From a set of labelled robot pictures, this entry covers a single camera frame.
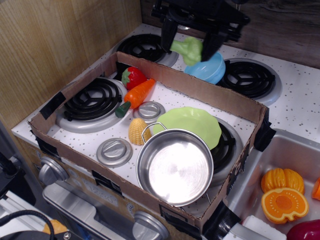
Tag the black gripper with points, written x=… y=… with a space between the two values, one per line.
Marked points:
x=216 y=18

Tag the green toy broccoli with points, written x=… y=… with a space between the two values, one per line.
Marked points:
x=190 y=49

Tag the steel pot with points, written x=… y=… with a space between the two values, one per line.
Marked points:
x=176 y=166

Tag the light blue bowl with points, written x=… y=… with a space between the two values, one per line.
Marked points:
x=211 y=71

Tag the back left black burner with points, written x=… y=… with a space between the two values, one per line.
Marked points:
x=148 y=47

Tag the black burner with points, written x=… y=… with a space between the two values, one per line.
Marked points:
x=253 y=79
x=148 y=47
x=226 y=153
x=92 y=109

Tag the red toy strawberry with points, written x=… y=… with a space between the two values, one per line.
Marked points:
x=132 y=77

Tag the back right black burner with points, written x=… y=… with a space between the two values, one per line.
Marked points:
x=253 y=79

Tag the orange toy carrot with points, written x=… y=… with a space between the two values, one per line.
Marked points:
x=135 y=97

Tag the light green plate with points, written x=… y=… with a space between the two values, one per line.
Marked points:
x=194 y=120

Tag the upper grey stove knob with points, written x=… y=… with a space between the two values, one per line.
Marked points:
x=149 y=111

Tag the grey stove knob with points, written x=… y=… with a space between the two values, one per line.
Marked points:
x=149 y=111
x=114 y=152

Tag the yellow toy corn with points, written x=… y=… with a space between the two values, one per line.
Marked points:
x=138 y=132

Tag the front left black burner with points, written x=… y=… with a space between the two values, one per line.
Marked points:
x=92 y=109

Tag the front right black burner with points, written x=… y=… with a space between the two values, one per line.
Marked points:
x=226 y=153

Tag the lower grey stove knob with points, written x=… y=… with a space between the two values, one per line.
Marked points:
x=114 y=152

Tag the metal sink basin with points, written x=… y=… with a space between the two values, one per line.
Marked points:
x=286 y=151

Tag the brown cardboard fence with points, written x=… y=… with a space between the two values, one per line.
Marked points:
x=117 y=188

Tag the whole orange toy pumpkin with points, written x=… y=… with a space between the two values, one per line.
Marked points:
x=282 y=178

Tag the halved orange toy pumpkin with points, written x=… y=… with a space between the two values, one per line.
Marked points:
x=282 y=205

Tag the left silver oven knob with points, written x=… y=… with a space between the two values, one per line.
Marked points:
x=51 y=172

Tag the silver oven knob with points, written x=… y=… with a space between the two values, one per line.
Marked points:
x=51 y=172
x=147 y=227

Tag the right silver oven knob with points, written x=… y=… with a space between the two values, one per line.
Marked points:
x=147 y=227

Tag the orange toy at edge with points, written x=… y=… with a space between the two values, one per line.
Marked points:
x=315 y=194

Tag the dark red toy vegetable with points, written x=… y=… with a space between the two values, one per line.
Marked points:
x=308 y=230

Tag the silver oven door handle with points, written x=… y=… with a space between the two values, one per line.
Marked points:
x=85 y=216

